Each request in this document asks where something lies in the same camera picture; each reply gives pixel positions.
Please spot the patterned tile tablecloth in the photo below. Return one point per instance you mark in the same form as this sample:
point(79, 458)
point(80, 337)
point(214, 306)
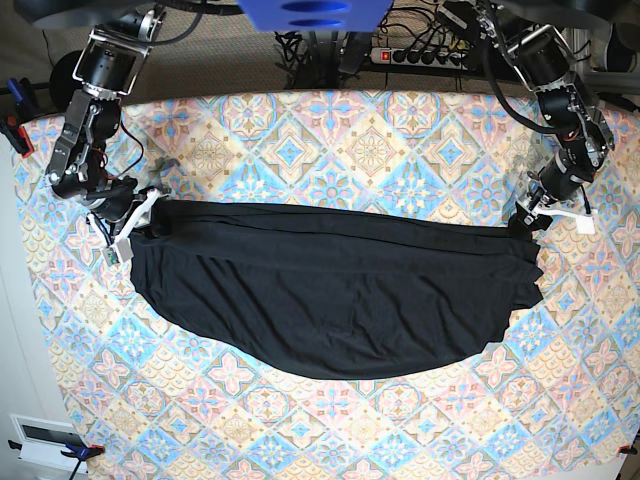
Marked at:
point(557, 399)

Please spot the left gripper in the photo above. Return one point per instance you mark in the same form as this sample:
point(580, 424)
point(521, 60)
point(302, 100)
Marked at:
point(556, 190)

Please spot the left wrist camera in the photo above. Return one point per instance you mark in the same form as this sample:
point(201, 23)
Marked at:
point(585, 225)

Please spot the white wall outlet box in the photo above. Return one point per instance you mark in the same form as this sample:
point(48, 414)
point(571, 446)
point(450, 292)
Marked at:
point(43, 441)

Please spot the lower right table clamp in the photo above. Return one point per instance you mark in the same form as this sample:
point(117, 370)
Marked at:
point(628, 450)

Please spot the table clamp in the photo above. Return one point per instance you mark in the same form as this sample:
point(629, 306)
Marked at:
point(75, 451)
point(628, 450)
point(12, 125)

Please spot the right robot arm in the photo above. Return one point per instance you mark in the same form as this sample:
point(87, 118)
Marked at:
point(107, 69)

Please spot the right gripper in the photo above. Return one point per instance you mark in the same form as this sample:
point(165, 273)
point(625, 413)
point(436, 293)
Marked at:
point(118, 205)

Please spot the upper left table clamp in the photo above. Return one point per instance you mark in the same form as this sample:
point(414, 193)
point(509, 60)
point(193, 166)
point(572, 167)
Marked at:
point(12, 125)

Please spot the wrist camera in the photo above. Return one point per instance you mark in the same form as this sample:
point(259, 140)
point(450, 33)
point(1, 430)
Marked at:
point(585, 225)
point(118, 253)

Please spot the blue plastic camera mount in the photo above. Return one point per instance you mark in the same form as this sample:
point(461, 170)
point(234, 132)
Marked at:
point(315, 15)

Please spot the black long-sleeve t-shirt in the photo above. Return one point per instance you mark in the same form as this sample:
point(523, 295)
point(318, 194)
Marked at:
point(333, 294)

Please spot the lower left table clamp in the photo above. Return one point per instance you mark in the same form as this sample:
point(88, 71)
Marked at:
point(75, 451)

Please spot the white power strip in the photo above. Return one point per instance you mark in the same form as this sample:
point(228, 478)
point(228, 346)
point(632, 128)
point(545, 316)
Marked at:
point(437, 57)

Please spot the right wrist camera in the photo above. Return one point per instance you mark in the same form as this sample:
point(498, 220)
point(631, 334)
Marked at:
point(118, 253)

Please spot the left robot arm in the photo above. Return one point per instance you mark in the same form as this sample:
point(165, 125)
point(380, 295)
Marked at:
point(542, 60)

